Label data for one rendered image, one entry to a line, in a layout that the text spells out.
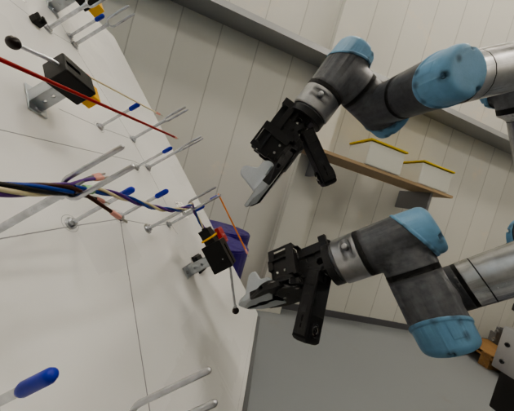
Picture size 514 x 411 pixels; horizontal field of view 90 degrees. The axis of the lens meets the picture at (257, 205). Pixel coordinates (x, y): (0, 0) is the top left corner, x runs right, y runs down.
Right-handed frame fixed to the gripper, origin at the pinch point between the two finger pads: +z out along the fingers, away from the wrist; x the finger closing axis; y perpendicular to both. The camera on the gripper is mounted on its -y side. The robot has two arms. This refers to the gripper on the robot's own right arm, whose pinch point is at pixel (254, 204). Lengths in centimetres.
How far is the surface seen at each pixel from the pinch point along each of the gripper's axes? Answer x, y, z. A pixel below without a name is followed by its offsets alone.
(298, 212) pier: -240, -28, -8
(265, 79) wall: -231, 88, -101
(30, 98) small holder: 19.8, 29.6, 5.4
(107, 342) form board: 25.4, 1.7, 18.9
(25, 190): 36.3, 8.8, 5.4
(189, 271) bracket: 0.9, 2.0, 18.3
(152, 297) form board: 14.8, 2.5, 18.6
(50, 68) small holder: 20.8, 28.5, 0.7
